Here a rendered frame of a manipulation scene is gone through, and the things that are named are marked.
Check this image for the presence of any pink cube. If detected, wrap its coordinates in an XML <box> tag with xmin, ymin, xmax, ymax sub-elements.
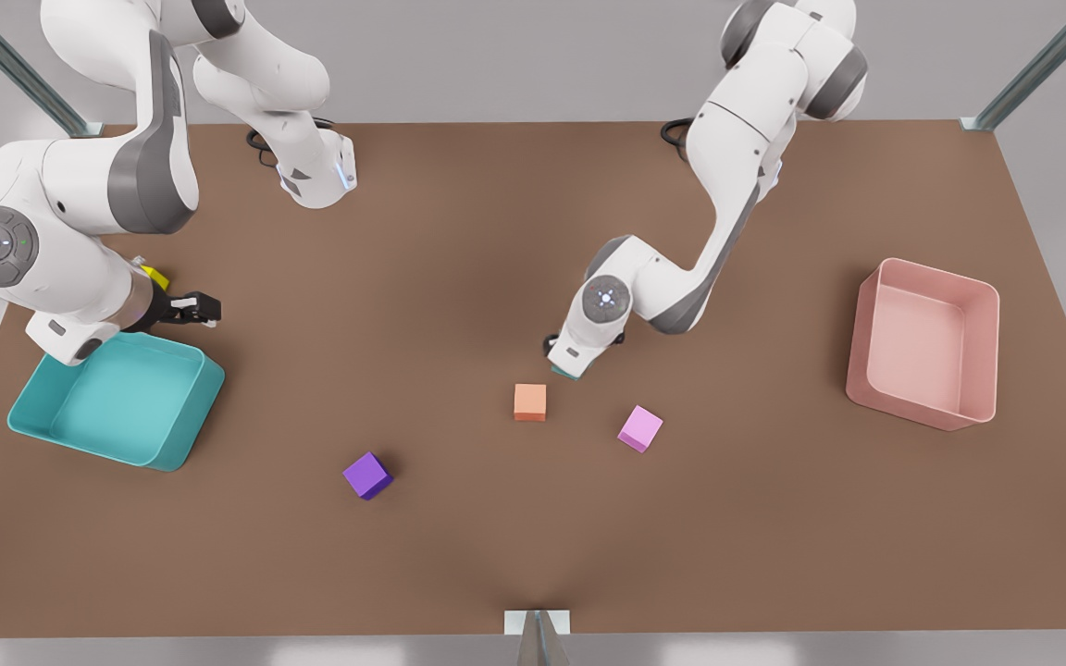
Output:
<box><xmin>616</xmin><ymin>404</ymin><xmax>665</xmax><ymax>454</ymax></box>

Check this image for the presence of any teal plastic bin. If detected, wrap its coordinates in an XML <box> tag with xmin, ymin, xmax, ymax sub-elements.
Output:
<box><xmin>7</xmin><ymin>331</ymin><xmax>227</xmax><ymax>473</ymax></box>

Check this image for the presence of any orange cube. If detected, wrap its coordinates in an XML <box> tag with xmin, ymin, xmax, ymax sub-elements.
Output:
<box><xmin>513</xmin><ymin>383</ymin><xmax>549</xmax><ymax>424</ymax></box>

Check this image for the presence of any silver frame post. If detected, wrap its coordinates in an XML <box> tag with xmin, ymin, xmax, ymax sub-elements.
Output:
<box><xmin>960</xmin><ymin>0</ymin><xmax>1066</xmax><ymax>133</ymax></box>
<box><xmin>504</xmin><ymin>609</ymin><xmax>572</xmax><ymax>666</ymax></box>
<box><xmin>0</xmin><ymin>0</ymin><xmax>105</xmax><ymax>139</ymax></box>

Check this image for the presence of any black cable loop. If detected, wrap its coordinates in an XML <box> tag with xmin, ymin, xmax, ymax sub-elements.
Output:
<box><xmin>660</xmin><ymin>117</ymin><xmax>695</xmax><ymax>164</ymax></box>
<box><xmin>245</xmin><ymin>117</ymin><xmax>337</xmax><ymax>170</ymax></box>

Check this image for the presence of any purple cube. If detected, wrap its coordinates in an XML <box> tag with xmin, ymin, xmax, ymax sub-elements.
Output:
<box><xmin>341</xmin><ymin>450</ymin><xmax>396</xmax><ymax>502</ymax></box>

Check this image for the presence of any pink plastic bin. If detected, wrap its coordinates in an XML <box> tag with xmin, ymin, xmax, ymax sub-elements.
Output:
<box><xmin>845</xmin><ymin>257</ymin><xmax>1001</xmax><ymax>433</ymax></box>

